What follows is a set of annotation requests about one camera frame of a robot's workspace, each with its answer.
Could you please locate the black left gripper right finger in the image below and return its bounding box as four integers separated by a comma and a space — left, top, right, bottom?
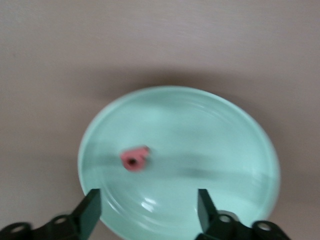
194, 189, 291, 240

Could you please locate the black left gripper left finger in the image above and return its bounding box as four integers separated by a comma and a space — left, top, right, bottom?
0, 188, 103, 240

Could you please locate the pink foam letter g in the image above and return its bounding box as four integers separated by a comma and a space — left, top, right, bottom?
119, 145, 151, 173

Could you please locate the pale green round plate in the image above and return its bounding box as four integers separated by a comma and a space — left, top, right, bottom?
77, 85, 281, 240

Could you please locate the brown table cover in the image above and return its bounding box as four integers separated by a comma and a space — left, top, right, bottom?
0, 0, 320, 240

